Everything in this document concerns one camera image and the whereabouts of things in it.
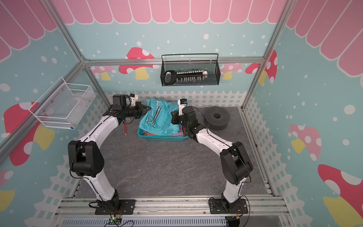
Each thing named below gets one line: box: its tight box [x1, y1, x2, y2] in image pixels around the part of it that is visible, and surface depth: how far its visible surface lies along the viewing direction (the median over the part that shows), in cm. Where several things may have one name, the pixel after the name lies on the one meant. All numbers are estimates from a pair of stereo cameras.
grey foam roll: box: [203, 105, 231, 131], surface depth 108 cm
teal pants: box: [138, 97, 180, 136], surface depth 89 cm
